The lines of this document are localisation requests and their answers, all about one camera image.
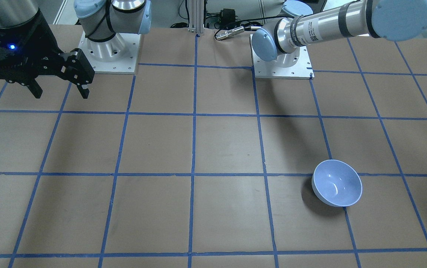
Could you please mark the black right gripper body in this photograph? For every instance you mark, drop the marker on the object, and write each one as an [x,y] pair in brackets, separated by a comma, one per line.
[44,41]

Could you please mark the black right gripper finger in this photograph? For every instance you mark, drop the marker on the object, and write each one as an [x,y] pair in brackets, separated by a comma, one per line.
[77,69]
[31,84]

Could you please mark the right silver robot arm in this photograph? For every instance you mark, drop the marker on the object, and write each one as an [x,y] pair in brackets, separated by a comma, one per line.
[102,19]

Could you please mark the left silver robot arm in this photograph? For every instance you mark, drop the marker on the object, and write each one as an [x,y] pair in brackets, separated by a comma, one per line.
[393,20]

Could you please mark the blue ceramic bowl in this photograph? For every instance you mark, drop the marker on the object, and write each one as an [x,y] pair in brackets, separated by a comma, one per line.
[336,183]

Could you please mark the silver metal connector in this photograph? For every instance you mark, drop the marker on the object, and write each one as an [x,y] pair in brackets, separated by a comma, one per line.
[229,33]

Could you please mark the black power adapter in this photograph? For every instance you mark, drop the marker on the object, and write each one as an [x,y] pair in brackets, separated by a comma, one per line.
[227,16]

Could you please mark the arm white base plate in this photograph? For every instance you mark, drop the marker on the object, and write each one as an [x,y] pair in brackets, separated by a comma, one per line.
[296,65]
[116,56]

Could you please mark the aluminium frame post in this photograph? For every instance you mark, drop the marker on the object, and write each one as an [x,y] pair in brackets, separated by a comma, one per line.
[196,16]

